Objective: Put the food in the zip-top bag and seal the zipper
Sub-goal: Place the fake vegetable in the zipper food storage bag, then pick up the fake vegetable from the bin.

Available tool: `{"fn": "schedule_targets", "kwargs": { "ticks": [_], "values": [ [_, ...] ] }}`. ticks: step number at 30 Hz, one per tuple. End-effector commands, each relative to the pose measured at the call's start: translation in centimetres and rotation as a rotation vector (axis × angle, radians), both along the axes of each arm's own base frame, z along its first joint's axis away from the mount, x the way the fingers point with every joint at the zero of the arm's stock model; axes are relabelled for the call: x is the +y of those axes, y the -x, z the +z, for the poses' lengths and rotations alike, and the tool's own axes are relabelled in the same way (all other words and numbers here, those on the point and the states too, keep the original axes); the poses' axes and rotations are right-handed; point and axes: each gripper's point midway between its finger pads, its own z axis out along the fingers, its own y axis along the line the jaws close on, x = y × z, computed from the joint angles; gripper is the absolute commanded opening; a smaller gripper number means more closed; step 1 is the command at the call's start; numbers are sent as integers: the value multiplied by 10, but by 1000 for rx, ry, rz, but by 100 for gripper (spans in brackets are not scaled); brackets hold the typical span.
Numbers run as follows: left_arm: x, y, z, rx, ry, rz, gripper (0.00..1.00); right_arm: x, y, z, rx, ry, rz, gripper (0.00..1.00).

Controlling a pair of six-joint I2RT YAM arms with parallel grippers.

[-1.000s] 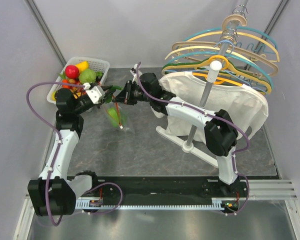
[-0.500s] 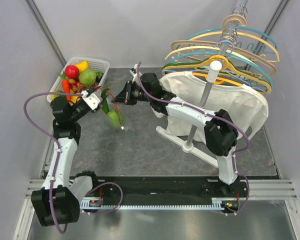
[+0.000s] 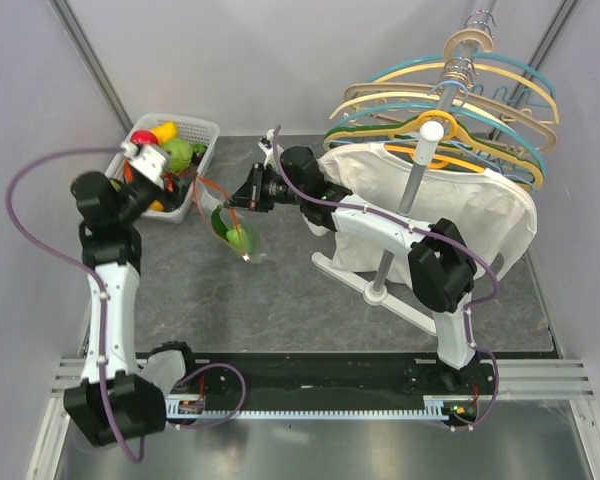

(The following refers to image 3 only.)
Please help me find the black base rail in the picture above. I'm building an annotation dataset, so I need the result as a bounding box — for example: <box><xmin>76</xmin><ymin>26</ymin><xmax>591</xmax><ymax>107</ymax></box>
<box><xmin>165</xmin><ymin>353</ymin><xmax>500</xmax><ymax>427</ymax></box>

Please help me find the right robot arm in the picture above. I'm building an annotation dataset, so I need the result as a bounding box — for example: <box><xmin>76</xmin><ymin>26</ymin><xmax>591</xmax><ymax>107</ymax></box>
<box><xmin>225</xmin><ymin>146</ymin><xmax>480</xmax><ymax>394</ymax></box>

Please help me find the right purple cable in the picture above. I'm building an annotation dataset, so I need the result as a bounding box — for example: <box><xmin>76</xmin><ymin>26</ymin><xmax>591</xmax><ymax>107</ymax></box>
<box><xmin>272</xmin><ymin>124</ymin><xmax>501</xmax><ymax>311</ymax></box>

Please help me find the yellow orange fruit toy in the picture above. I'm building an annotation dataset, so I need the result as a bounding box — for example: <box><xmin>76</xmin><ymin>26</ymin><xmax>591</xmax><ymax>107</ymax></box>
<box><xmin>149</xmin><ymin>201</ymin><xmax>164</xmax><ymax>212</ymax></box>

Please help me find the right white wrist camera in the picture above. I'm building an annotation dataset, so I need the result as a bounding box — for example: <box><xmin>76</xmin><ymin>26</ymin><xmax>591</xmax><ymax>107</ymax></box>
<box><xmin>258</xmin><ymin>129</ymin><xmax>274</xmax><ymax>166</ymax></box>

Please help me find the orange carrot toy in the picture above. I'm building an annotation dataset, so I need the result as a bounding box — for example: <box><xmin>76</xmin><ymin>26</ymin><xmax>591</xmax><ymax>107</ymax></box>
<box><xmin>123</xmin><ymin>160</ymin><xmax>133</xmax><ymax>183</ymax></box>

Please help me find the white t-shirt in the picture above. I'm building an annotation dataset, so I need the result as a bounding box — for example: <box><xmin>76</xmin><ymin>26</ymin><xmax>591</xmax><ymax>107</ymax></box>
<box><xmin>317</xmin><ymin>143</ymin><xmax>537</xmax><ymax>279</ymax></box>

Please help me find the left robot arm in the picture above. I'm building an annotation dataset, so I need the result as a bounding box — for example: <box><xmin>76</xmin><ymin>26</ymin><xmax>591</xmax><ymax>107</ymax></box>
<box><xmin>63</xmin><ymin>171</ymin><xmax>200</xmax><ymax>447</ymax></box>

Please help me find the purple cable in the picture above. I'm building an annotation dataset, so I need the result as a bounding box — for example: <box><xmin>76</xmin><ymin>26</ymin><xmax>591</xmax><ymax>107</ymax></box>
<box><xmin>272</xmin><ymin>124</ymin><xmax>501</xmax><ymax>311</ymax></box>
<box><xmin>4</xmin><ymin>145</ymin><xmax>146</xmax><ymax>464</ymax></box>

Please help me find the small green fruit toy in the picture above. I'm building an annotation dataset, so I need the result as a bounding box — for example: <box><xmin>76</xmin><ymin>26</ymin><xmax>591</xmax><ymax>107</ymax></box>
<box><xmin>226</xmin><ymin>226</ymin><xmax>256</xmax><ymax>253</ymax></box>

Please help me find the orange plastic hanger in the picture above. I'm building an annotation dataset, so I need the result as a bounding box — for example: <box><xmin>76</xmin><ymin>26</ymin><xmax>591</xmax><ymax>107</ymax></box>
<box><xmin>387</xmin><ymin>110</ymin><xmax>485</xmax><ymax>173</ymax></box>

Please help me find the red apple toy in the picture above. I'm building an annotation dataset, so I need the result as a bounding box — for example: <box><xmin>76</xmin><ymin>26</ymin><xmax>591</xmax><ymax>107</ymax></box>
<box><xmin>129</xmin><ymin>130</ymin><xmax>159</xmax><ymax>145</ymax></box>

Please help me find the clear zip top bag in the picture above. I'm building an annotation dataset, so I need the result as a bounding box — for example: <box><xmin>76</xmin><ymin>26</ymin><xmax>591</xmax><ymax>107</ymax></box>
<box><xmin>192</xmin><ymin>176</ymin><xmax>268</xmax><ymax>264</ymax></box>

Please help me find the green hanger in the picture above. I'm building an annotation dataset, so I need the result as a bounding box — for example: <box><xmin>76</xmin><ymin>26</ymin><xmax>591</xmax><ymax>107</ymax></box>
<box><xmin>322</xmin><ymin>124</ymin><xmax>545</xmax><ymax>188</ymax></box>

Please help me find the white plastic basket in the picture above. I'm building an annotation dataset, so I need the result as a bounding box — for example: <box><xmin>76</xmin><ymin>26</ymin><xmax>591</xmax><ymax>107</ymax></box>
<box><xmin>125</xmin><ymin>113</ymin><xmax>220</xmax><ymax>224</ymax></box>

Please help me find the green cabbage toy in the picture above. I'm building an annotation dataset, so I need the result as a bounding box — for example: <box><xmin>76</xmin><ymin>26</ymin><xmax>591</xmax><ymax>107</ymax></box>
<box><xmin>162</xmin><ymin>138</ymin><xmax>194</xmax><ymax>174</ymax></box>

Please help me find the dark mangosteen toy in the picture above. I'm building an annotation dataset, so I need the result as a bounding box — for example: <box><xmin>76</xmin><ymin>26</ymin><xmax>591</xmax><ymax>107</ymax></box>
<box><xmin>190</xmin><ymin>142</ymin><xmax>207</xmax><ymax>164</ymax></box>

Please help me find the clothes rack stand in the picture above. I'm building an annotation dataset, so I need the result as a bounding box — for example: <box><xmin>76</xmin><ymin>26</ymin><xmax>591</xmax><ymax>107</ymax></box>
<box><xmin>312</xmin><ymin>0</ymin><xmax>496</xmax><ymax>336</ymax></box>

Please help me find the beige wooden hanger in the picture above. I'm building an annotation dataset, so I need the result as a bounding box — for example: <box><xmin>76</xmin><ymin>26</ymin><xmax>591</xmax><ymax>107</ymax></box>
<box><xmin>343</xmin><ymin>82</ymin><xmax>558</xmax><ymax>153</ymax></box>

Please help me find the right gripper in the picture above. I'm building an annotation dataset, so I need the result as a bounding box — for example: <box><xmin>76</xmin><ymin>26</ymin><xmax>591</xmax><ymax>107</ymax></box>
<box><xmin>225</xmin><ymin>163</ymin><xmax>305</xmax><ymax>213</ymax></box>

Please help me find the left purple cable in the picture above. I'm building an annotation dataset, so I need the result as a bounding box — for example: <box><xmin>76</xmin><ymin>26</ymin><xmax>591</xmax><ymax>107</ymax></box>
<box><xmin>4</xmin><ymin>145</ymin><xmax>146</xmax><ymax>464</ymax></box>

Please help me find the teal hanger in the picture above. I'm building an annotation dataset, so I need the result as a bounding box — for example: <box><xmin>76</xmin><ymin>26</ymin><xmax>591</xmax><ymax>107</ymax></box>
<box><xmin>367</xmin><ymin>52</ymin><xmax>559</xmax><ymax>151</ymax></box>

